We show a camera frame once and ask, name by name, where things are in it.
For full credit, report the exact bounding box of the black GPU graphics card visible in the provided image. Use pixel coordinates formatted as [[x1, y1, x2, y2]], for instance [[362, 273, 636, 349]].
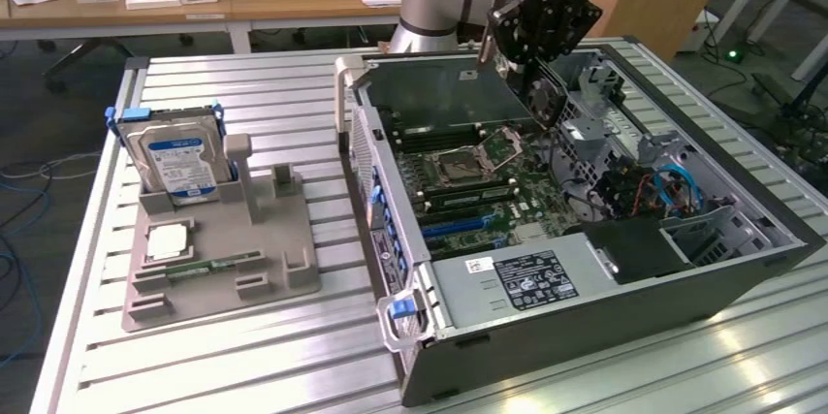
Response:
[[476, 20, 572, 134]]

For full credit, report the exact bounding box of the metal drive cage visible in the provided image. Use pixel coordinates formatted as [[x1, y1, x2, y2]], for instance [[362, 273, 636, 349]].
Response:
[[553, 62, 654, 182]]

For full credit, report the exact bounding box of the open metal socket cover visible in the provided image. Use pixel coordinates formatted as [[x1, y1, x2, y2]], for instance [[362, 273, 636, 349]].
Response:
[[474, 125, 526, 173]]

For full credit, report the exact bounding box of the CPU socket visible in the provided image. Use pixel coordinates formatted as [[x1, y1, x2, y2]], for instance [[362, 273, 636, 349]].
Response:
[[430, 146, 494, 188]]

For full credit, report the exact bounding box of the black floor stand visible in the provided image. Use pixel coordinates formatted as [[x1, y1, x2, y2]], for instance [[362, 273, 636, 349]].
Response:
[[749, 43, 828, 163]]

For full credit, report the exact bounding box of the installed RAM stick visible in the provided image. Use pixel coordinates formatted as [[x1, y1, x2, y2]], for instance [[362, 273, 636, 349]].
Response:
[[424, 186, 521, 214]]

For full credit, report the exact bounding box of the green motherboard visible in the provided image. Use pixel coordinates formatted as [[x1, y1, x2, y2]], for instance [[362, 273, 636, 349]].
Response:
[[386, 122, 584, 260]]

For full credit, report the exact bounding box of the metal disk bay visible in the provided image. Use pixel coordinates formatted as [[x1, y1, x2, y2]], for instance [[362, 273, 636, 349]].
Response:
[[658, 204, 777, 270]]

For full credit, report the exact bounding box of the grey power supply unit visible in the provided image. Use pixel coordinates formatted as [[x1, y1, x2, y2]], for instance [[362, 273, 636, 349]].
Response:
[[429, 232, 622, 331]]

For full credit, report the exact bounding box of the hard disk with blue carrier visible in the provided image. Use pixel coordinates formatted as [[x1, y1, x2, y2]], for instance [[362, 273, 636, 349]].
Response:
[[102, 103, 234, 206]]

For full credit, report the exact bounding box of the open black PC case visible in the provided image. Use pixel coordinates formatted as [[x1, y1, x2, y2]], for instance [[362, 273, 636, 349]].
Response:
[[332, 43, 828, 408]]

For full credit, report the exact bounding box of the green RAM stick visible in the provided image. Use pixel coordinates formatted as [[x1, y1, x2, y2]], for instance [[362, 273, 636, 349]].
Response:
[[164, 251, 264, 282]]

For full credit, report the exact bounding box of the silver CPU chip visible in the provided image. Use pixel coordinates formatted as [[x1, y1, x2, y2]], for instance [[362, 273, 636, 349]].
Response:
[[145, 227, 196, 261]]

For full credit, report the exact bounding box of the black chair base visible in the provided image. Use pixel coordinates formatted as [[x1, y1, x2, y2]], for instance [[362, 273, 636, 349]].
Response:
[[37, 38, 141, 93]]

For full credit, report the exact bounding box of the grey parts rack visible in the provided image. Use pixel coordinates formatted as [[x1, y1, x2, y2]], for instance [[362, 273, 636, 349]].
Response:
[[120, 132, 325, 334]]

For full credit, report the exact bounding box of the black wire bundle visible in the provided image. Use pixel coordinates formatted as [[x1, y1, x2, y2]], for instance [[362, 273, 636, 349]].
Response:
[[590, 166, 654, 221]]

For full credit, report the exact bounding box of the blue disk wire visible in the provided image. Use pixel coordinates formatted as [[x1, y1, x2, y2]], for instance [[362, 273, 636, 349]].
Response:
[[652, 165, 706, 217]]

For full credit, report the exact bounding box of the white floor cable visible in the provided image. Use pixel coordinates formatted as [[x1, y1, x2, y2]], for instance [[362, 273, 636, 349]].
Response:
[[0, 151, 98, 180]]

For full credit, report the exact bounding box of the blue floor cable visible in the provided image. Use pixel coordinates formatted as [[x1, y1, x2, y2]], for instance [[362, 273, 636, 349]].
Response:
[[0, 175, 50, 367]]

